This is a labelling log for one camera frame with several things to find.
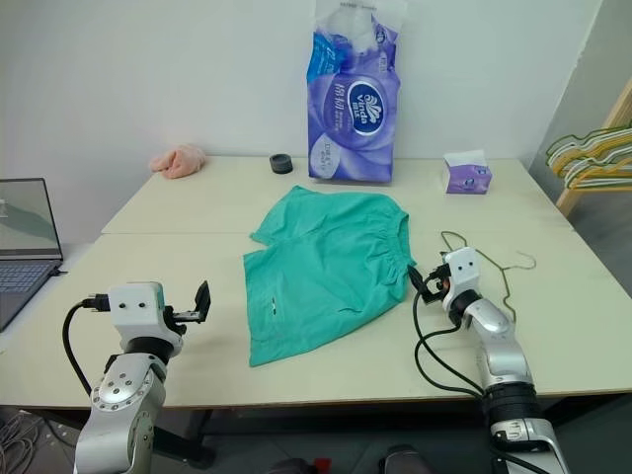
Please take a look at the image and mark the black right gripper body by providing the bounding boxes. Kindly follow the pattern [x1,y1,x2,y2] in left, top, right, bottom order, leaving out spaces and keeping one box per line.
[420,263,453,303]

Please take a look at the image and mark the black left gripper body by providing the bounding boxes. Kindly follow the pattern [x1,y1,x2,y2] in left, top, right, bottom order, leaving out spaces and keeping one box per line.
[162,304,204,328]

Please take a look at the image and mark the thin green wire hanger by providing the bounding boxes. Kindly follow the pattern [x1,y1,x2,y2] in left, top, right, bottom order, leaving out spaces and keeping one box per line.
[438,229,540,326]

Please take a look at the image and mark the green shorts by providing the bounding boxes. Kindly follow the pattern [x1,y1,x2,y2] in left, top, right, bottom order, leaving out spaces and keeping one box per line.
[242,185,416,368]

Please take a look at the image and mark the green coated hanger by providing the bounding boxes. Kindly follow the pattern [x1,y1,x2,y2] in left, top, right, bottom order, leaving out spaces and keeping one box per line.
[544,125,632,167]

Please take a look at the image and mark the small purple tissue pack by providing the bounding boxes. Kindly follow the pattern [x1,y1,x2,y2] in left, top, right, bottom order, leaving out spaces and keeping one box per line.
[441,148,496,196]

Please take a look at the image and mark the pink cloth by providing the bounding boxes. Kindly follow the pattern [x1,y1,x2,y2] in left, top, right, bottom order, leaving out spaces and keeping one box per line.
[149,142,209,180]

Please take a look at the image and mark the black round container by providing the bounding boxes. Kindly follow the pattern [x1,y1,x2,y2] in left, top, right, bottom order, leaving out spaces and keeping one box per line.
[269,152,296,176]

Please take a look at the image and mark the wooden clothes rack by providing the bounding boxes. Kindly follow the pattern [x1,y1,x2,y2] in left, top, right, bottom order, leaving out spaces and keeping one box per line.
[555,78,632,219]

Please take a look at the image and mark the grey laptop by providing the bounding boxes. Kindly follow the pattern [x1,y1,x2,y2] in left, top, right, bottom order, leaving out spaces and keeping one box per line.
[0,177,66,333]

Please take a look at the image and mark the dark rounded shape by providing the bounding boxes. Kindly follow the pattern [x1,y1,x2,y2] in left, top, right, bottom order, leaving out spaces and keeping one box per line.
[377,443,432,474]

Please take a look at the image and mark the large purple tissue pack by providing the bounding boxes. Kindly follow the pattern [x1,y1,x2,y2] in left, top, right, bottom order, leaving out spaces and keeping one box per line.
[303,0,402,186]

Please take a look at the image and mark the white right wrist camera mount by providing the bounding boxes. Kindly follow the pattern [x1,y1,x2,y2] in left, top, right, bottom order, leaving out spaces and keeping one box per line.
[440,247,483,310]

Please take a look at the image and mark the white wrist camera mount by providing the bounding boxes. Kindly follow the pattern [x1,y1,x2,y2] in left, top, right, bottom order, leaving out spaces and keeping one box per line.
[108,281,168,343]
[440,247,483,310]

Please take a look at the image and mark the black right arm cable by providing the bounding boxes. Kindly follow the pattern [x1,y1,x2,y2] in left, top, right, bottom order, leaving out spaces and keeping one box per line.
[412,288,490,399]

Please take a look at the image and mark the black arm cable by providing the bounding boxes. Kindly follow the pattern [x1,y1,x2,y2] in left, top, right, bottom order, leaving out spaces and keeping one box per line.
[412,288,490,399]
[62,293,111,397]

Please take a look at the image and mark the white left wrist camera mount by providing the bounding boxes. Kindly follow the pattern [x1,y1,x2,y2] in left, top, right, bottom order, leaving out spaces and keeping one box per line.
[108,281,168,343]

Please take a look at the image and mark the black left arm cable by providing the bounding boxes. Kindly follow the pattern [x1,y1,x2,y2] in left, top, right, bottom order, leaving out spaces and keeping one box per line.
[62,293,111,397]

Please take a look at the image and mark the black table frame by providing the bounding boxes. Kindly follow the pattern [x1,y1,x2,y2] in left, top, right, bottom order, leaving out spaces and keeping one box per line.
[146,407,219,471]

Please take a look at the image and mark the grey floor cable bundle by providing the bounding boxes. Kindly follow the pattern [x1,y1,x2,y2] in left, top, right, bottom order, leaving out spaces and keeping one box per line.
[0,408,46,474]

